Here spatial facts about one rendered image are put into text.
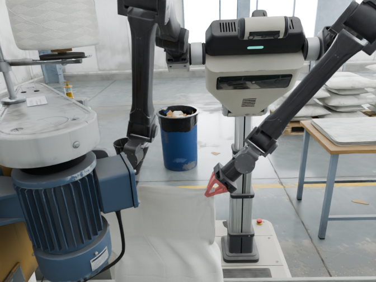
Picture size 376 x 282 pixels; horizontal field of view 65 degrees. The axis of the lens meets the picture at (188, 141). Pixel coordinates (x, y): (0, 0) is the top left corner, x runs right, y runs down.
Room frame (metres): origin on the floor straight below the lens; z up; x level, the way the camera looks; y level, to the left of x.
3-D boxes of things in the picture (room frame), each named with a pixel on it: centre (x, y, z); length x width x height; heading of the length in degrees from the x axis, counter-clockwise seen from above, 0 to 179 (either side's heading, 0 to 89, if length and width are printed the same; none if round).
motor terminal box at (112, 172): (0.55, 0.16, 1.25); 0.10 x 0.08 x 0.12; 23
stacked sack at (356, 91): (4.23, -2.30, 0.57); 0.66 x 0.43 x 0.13; 178
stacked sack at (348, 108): (4.22, -2.29, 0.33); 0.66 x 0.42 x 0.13; 0
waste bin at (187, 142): (3.12, 0.10, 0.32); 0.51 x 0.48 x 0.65; 178
